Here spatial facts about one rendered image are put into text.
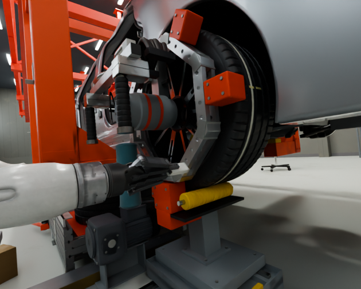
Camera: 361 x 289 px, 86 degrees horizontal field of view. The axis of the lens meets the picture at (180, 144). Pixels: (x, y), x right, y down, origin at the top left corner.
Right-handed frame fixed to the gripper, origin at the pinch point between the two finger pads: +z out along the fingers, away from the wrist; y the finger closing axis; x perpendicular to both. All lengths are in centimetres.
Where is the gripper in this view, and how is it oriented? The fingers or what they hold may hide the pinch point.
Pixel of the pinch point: (176, 168)
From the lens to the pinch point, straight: 55.8
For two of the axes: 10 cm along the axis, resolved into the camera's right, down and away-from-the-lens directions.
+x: -5.0, -6.5, 5.8
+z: 7.8, -0.5, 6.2
